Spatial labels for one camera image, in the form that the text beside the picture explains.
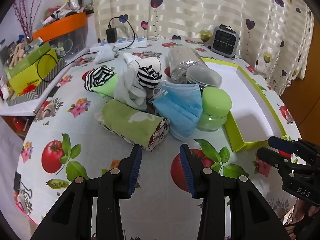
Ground purple flower branches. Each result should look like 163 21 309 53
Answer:
12 0 52 43

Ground black charger cable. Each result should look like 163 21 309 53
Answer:
107 17 137 49

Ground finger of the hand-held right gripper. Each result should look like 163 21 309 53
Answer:
257 147 311 180
268 136 320 166

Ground pile of packets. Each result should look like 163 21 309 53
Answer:
41 1 94 26

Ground clear plastic jar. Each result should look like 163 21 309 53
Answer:
168 45 223 88

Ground brown wooden door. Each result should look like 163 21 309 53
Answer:
279 12 320 155

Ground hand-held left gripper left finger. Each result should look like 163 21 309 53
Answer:
30 144 143 240

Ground orange lidded storage bin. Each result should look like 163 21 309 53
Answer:
32 12 88 58

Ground cream heart printed curtain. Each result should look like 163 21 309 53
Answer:
92 0 316 95

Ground fruit printed tablecloth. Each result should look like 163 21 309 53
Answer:
15 39 309 240

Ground grey zigzag patterned box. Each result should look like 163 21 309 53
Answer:
6 57 67 107

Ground stack of blue face masks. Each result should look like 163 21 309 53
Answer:
151 84 203 141

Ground bright green cloth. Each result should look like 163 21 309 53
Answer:
91 74 120 98

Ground yellow green carton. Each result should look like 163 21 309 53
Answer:
9 49 59 93

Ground balled black white striped sock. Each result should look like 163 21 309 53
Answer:
137 66 162 89

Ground white cloth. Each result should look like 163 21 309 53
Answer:
114 53 150 111

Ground beige lumpy object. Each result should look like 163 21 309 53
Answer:
9 44 26 68

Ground white power strip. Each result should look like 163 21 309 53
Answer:
89 37 148 53

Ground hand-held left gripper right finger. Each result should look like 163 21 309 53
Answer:
179 144 292 240

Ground white box with green edge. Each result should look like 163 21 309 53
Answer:
200 57 287 153

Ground grey fan heater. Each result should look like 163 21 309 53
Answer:
212 24 240 58

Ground green plastic jar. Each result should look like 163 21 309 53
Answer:
196 87 232 132

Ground green tissue box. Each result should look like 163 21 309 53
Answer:
5 43 50 79

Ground person's right hand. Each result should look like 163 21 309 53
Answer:
287 199 320 240

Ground knotted pale grey sock bundle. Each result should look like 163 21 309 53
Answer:
94 46 121 64

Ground black charger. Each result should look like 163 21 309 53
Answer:
106 28 118 43

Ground flat black white striped sock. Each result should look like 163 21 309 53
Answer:
84 66 118 92

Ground rolled green towel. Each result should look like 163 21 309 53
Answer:
94 99 170 152

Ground black cable loop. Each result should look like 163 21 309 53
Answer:
37 54 60 82

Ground white side shelf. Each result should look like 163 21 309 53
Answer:
0 46 98 117

